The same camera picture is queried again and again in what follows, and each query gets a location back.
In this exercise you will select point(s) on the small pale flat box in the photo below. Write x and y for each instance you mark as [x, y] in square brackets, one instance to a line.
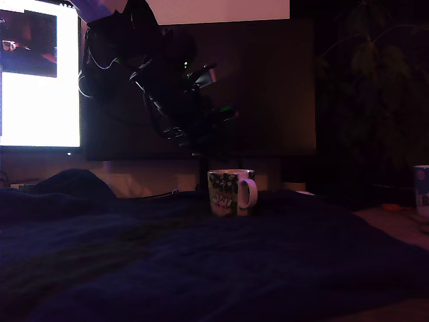
[20, 185]

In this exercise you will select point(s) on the dark blue table cloth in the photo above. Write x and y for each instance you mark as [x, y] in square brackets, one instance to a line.
[234, 268]

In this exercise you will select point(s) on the green leafy house plant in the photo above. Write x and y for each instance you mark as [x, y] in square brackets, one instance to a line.
[365, 57]

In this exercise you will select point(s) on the lit computer monitor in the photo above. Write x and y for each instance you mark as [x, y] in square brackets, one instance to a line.
[40, 107]

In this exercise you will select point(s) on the dark wide computer monitor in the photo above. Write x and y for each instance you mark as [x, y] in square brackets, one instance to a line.
[268, 84]

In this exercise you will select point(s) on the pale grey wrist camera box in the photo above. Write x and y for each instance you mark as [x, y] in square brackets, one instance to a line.
[207, 77]

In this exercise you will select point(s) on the pale mug with dots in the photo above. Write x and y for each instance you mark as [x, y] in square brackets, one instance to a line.
[422, 188]

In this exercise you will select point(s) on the black monitor stand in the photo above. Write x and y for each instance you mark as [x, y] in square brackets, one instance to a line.
[202, 177]

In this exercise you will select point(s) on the white floral print mug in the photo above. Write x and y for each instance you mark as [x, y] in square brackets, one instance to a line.
[228, 188]

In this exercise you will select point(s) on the small white flat object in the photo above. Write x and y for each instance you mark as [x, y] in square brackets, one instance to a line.
[305, 192]

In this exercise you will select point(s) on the small orange object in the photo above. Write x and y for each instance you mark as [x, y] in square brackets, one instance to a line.
[390, 207]

